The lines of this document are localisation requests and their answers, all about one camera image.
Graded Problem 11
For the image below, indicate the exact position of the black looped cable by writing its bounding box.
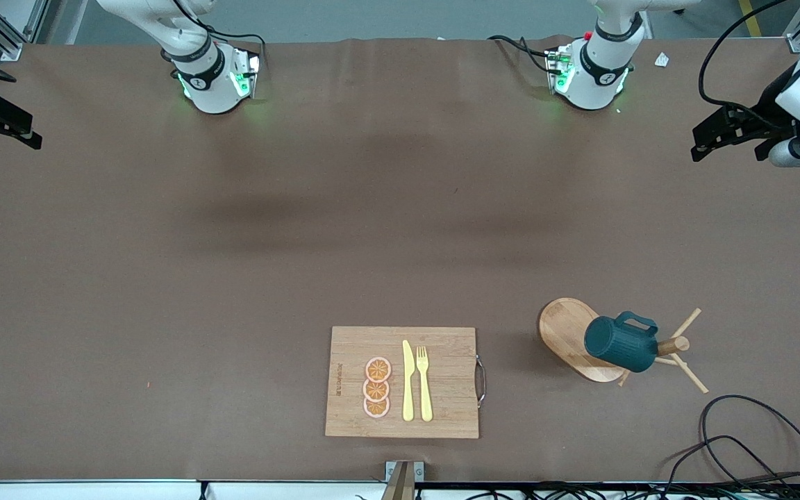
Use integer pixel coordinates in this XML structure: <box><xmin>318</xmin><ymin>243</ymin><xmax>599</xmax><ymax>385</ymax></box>
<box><xmin>664</xmin><ymin>435</ymin><xmax>793</xmax><ymax>488</ymax></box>
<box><xmin>700</xmin><ymin>394</ymin><xmax>800</xmax><ymax>481</ymax></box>

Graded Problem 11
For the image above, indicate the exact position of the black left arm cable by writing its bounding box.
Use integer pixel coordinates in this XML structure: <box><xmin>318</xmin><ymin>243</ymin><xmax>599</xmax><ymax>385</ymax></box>
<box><xmin>698</xmin><ymin>0</ymin><xmax>791</xmax><ymax>116</ymax></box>

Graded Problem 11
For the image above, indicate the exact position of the dark teal cup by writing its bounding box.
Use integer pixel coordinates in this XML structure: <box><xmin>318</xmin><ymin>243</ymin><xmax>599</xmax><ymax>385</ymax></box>
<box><xmin>584</xmin><ymin>310</ymin><xmax>659</xmax><ymax>374</ymax></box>

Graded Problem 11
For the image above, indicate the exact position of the black base cable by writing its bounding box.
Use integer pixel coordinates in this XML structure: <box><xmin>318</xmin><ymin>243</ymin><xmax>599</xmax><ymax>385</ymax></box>
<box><xmin>487</xmin><ymin>35</ymin><xmax>555</xmax><ymax>74</ymax></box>
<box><xmin>171</xmin><ymin>0</ymin><xmax>267</xmax><ymax>67</ymax></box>

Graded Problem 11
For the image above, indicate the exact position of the brown table cover mat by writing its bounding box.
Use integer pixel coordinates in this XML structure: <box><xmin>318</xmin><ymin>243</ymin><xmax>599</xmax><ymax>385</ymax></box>
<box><xmin>0</xmin><ymin>36</ymin><xmax>800</xmax><ymax>483</ymax></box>

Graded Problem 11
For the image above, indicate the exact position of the yellow plastic fork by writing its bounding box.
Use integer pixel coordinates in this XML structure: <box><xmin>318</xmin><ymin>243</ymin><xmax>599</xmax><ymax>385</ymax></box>
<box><xmin>416</xmin><ymin>346</ymin><xmax>434</xmax><ymax>423</ymax></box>

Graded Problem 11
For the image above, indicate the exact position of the wooden cup rack with pegs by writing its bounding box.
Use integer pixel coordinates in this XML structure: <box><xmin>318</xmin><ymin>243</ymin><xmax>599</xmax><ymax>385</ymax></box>
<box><xmin>537</xmin><ymin>297</ymin><xmax>710</xmax><ymax>394</ymax></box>

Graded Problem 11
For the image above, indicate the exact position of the yellow plastic knife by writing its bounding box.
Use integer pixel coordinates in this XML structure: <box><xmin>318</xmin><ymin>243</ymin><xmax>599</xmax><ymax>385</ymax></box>
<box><xmin>401</xmin><ymin>340</ymin><xmax>416</xmax><ymax>422</ymax></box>

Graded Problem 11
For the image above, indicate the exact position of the aluminium table edge rail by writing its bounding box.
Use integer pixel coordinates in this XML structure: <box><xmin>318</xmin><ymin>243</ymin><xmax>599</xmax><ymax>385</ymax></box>
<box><xmin>0</xmin><ymin>478</ymin><xmax>800</xmax><ymax>487</ymax></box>

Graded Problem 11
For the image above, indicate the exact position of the black left base cable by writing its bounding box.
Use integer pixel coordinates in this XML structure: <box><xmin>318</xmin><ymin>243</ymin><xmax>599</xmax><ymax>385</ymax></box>
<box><xmin>487</xmin><ymin>35</ymin><xmax>555</xmax><ymax>74</ymax></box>

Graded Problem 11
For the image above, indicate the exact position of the bamboo cutting board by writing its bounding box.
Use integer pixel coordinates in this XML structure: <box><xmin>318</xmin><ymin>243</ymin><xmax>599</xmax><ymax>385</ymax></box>
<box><xmin>324</xmin><ymin>326</ymin><xmax>481</xmax><ymax>440</ymax></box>

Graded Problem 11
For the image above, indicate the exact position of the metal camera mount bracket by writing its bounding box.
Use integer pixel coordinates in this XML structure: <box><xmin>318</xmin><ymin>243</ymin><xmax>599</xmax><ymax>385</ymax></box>
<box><xmin>381</xmin><ymin>460</ymin><xmax>426</xmax><ymax>500</ymax></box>

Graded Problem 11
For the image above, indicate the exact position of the black right base cable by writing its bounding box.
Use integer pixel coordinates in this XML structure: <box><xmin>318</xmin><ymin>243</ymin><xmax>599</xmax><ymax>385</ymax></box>
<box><xmin>171</xmin><ymin>0</ymin><xmax>267</xmax><ymax>67</ymax></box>

